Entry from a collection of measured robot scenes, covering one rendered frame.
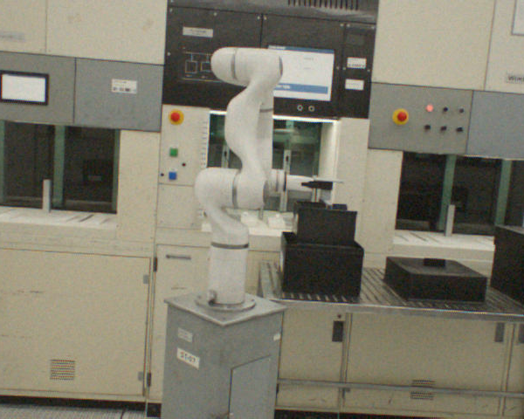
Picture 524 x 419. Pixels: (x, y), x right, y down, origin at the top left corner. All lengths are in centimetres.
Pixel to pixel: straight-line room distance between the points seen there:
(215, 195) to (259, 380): 59
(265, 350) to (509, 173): 184
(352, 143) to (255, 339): 103
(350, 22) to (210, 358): 152
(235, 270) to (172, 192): 82
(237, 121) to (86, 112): 95
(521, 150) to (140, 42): 170
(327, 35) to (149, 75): 77
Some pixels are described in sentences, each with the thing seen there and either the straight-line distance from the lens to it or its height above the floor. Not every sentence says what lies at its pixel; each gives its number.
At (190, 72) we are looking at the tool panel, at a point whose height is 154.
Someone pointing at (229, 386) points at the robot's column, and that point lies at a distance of 172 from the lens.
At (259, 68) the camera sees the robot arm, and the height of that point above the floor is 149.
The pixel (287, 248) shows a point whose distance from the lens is 193.
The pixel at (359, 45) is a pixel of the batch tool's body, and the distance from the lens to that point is 250.
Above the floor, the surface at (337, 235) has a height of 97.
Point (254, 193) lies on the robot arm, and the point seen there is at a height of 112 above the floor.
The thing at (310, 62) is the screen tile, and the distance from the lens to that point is 245.
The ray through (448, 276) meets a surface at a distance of 208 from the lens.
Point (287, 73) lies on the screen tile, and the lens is 244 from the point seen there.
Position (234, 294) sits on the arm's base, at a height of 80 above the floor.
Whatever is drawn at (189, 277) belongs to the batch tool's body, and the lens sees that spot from 250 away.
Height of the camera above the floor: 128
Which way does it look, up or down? 7 degrees down
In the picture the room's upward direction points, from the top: 4 degrees clockwise
